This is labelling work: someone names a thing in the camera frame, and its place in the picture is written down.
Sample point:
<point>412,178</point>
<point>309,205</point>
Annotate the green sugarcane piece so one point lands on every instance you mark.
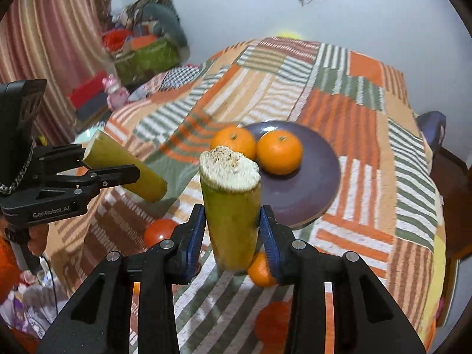
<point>230,210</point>
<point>136,171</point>

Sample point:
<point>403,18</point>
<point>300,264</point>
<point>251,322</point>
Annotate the red tomato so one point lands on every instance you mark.
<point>158,231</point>

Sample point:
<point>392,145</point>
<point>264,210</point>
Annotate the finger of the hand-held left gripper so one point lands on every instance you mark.
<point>62,153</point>
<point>110,177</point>

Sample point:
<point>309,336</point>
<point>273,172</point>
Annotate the blue chair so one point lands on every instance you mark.
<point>431,129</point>

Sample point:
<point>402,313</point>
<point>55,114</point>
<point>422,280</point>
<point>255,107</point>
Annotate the grey pillow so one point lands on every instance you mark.
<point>171,24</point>

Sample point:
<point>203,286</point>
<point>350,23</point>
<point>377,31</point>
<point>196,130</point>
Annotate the green storage bag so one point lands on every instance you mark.
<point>147,61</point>

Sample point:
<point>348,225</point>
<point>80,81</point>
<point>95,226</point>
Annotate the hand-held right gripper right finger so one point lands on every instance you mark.
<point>268,243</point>

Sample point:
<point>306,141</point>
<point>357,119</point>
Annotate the camouflage cushion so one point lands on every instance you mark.
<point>147,0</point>

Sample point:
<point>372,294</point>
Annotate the wooden furniture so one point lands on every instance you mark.
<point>455,206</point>

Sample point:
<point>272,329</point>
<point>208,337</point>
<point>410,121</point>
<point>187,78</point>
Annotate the red box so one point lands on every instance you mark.
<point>86,88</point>

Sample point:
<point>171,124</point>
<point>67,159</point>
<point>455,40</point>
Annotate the checkered cloth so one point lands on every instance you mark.
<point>173,77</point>

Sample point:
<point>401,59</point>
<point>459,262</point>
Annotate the purple plate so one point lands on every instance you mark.
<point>298,191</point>

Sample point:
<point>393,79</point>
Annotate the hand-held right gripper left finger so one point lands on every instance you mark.
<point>194,241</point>

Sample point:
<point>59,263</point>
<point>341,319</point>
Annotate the plastic bags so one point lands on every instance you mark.
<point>29,302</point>

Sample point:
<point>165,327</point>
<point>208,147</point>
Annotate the orange at bottom edge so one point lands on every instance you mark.
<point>273,320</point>

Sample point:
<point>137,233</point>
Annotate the pink toy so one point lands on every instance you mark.
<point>116,92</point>

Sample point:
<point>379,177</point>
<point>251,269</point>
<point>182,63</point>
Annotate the striped curtain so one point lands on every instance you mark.
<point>48,44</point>

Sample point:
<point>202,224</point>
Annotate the person's left hand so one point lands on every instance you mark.
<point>38,239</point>

